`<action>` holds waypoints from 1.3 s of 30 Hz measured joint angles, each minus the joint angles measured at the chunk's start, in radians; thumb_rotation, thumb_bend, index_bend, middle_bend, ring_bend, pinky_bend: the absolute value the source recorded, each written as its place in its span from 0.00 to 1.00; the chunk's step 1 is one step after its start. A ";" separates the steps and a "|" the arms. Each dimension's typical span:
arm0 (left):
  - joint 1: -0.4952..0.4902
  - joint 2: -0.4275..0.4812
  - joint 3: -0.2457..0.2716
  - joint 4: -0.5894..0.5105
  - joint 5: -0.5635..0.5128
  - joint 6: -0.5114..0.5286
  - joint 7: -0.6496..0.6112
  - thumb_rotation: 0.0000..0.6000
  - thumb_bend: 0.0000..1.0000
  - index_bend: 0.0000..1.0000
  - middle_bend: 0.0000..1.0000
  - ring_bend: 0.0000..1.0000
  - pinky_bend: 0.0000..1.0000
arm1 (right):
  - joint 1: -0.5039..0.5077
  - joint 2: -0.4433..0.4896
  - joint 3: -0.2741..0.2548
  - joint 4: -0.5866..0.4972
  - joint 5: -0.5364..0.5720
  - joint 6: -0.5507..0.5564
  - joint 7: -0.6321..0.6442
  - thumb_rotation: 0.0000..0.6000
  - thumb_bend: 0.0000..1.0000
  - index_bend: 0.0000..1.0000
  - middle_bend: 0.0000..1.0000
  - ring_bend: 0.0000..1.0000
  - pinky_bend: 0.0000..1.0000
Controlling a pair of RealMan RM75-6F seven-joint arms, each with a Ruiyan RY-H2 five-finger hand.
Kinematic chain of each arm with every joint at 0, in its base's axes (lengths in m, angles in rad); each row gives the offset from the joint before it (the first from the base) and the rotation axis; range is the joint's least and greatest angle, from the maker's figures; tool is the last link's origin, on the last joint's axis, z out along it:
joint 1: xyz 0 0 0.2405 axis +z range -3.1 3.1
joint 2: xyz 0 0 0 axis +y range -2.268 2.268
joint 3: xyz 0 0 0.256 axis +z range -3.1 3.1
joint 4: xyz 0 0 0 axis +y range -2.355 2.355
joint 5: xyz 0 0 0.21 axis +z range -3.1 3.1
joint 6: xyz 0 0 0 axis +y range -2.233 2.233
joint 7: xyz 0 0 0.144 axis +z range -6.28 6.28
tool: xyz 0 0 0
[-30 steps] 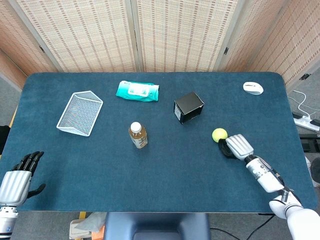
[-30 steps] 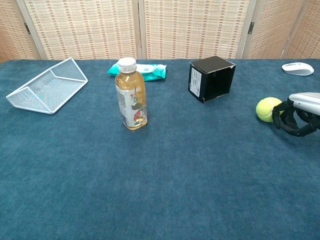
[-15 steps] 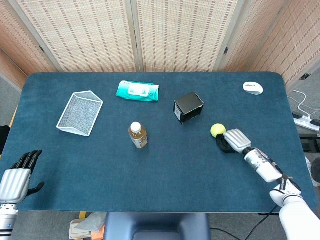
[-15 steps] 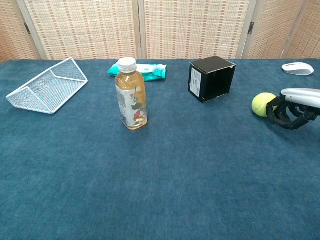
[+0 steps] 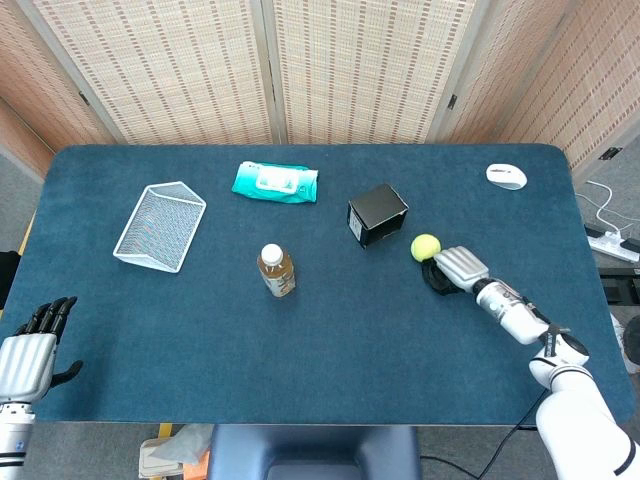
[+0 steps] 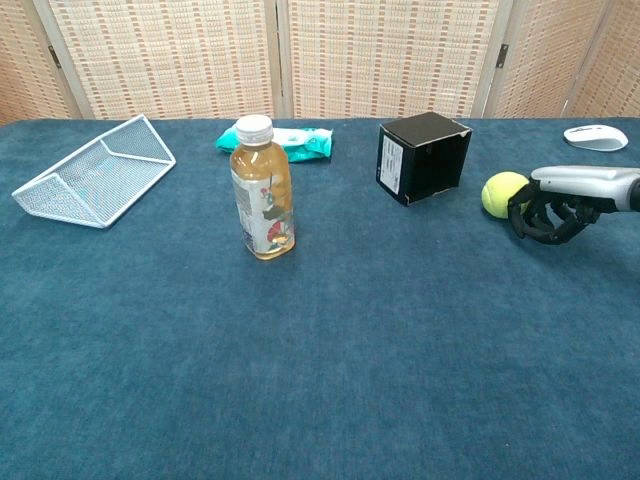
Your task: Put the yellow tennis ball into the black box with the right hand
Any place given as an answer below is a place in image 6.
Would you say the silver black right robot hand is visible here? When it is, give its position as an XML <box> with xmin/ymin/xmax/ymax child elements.
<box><xmin>506</xmin><ymin>165</ymin><xmax>635</xmax><ymax>248</ymax></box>

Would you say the yellow tennis ball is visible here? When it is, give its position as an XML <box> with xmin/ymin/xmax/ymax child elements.
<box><xmin>480</xmin><ymin>171</ymin><xmax>532</xmax><ymax>219</ymax></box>

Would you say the black cardboard box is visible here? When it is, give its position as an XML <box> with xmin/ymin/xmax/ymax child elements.
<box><xmin>375</xmin><ymin>111</ymin><xmax>474</xmax><ymax>207</ymax></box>

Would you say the white computer mouse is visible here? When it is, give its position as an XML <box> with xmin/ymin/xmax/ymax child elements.
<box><xmin>563</xmin><ymin>124</ymin><xmax>630</xmax><ymax>152</ymax></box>

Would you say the teal wet wipes pack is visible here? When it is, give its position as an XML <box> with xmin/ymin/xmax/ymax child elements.
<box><xmin>214</xmin><ymin>124</ymin><xmax>335</xmax><ymax>164</ymax></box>

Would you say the blue felt table cloth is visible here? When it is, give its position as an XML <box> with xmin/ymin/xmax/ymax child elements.
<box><xmin>0</xmin><ymin>117</ymin><xmax>640</xmax><ymax>480</ymax></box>

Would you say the amber tea bottle white cap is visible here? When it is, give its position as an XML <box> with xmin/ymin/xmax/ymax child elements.
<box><xmin>229</xmin><ymin>114</ymin><xmax>297</xmax><ymax>261</ymax></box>

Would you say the woven bamboo folding screen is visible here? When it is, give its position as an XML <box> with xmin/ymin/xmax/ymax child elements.
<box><xmin>0</xmin><ymin>0</ymin><xmax>640</xmax><ymax>126</ymax></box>

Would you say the white wire mesh tray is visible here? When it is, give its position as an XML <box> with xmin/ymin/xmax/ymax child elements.
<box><xmin>11</xmin><ymin>113</ymin><xmax>178</xmax><ymax>230</ymax></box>

